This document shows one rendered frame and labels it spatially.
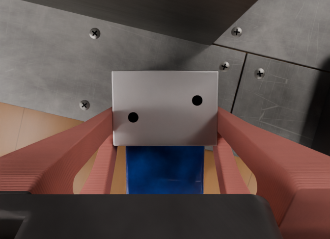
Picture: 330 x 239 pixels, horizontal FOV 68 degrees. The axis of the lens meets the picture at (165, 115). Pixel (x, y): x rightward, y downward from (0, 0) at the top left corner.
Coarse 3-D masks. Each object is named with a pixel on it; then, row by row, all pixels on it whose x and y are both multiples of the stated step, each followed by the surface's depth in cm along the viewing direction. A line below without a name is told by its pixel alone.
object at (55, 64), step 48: (0, 0) 16; (288, 0) 16; (0, 48) 16; (48, 48) 16; (96, 48) 16; (144, 48) 16; (192, 48) 16; (240, 48) 16; (288, 48) 16; (0, 96) 17; (48, 96) 17; (96, 96) 17; (240, 96) 17; (288, 96) 17
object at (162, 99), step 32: (128, 96) 11; (160, 96) 11; (192, 96) 11; (128, 128) 12; (160, 128) 12; (192, 128) 12; (128, 160) 13; (160, 160) 13; (192, 160) 13; (128, 192) 13; (160, 192) 13; (192, 192) 13
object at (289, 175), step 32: (224, 128) 10; (256, 128) 9; (224, 160) 11; (256, 160) 7; (288, 160) 6; (320, 160) 6; (224, 192) 11; (256, 192) 7; (288, 192) 6; (320, 192) 5; (288, 224) 6; (320, 224) 6
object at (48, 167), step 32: (96, 128) 9; (0, 160) 6; (32, 160) 6; (64, 160) 7; (96, 160) 11; (0, 192) 5; (32, 192) 5; (64, 192) 7; (96, 192) 11; (0, 224) 5; (32, 224) 4; (64, 224) 4; (96, 224) 4; (128, 224) 4; (160, 224) 4; (192, 224) 4; (224, 224) 4; (256, 224) 4
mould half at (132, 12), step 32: (32, 0) 15; (64, 0) 14; (96, 0) 12; (128, 0) 11; (160, 0) 10; (192, 0) 9; (224, 0) 9; (256, 0) 8; (160, 32) 16; (192, 32) 14
